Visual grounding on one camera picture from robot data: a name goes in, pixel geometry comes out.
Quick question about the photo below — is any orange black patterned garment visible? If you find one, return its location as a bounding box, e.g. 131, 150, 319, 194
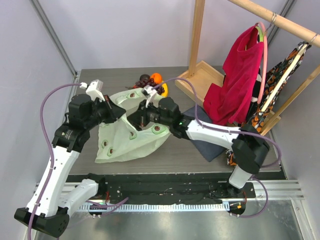
225, 41, 313, 167

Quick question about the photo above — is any green avocado print plastic bag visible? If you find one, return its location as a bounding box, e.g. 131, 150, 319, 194
95, 88, 171, 164

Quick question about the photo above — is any red shirt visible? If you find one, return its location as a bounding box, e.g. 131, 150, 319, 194
203, 26, 264, 126

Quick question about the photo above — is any wooden hanger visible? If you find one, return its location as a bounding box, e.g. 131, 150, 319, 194
261, 43, 310, 112

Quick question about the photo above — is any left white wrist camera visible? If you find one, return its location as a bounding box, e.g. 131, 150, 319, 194
79, 79, 106, 102

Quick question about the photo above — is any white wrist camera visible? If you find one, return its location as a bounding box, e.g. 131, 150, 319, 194
79, 79, 106, 102
142, 85, 158, 108

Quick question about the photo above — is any orange fruit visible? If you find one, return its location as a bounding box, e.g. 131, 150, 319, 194
150, 72, 163, 85

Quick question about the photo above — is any yellow banana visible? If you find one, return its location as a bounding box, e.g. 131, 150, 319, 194
160, 83, 169, 98

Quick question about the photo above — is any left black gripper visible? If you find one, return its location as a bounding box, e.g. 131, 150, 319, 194
84, 94, 126, 130

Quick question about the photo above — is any dark brown plum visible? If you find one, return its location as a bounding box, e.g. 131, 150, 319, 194
139, 74, 150, 81

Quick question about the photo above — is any dark blue folded cloth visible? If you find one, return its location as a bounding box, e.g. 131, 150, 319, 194
191, 106, 226, 162

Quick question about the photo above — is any pink plastic hanger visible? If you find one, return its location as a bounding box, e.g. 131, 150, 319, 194
256, 21, 268, 105

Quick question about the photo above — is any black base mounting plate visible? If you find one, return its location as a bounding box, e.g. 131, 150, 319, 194
67, 172, 257, 205

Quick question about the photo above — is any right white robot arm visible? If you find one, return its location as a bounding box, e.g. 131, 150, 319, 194
128, 97, 270, 198

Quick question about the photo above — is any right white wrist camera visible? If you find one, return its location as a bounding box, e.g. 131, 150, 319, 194
142, 85, 158, 108

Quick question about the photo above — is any dark red grape bunch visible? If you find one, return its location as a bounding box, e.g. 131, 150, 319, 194
134, 78, 157, 88

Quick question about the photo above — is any wooden clothes rack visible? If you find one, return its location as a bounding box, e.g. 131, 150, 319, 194
175, 0, 320, 136

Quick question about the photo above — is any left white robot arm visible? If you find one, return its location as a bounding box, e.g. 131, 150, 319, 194
14, 94, 126, 238

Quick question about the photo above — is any aluminium corner frame profile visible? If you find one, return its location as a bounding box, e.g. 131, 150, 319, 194
29, 0, 78, 78

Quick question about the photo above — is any white slotted cable duct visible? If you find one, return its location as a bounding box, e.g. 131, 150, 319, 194
77, 201, 230, 214

